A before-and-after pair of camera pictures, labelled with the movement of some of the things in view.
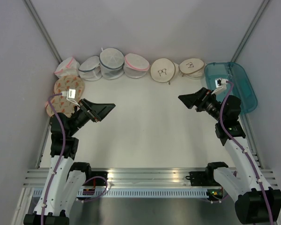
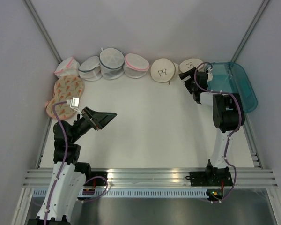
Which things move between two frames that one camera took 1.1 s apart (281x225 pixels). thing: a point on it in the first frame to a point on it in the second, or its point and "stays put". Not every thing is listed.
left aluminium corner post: [42, 30] stays put
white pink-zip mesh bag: [135, 65] stays put
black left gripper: [97, 111] to [99, 119]
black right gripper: [191, 99] to [191, 72]
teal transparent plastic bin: [236, 73] stays put
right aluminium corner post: [250, 30] stays put
